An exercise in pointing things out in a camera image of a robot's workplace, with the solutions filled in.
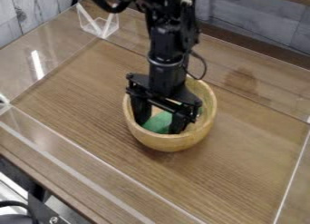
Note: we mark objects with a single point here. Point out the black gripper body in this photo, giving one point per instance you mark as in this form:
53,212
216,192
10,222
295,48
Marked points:
163,87

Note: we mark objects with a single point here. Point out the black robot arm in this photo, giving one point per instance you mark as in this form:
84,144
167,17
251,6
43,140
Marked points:
172,34

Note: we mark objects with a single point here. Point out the wooden bowl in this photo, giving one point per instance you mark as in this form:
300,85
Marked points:
173,143

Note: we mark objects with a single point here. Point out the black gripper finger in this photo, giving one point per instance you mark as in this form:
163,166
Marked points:
179,122
141,109

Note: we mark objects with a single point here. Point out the clear acrylic corner bracket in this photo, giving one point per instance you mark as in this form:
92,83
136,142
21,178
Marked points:
101,27

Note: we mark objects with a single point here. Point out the green rectangular block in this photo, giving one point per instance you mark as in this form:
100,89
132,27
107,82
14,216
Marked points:
159,121

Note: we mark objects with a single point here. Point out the clear acrylic tray wall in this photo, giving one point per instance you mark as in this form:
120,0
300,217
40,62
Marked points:
65,134

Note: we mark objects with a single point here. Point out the black metal stand bracket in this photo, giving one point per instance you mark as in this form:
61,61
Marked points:
45,215

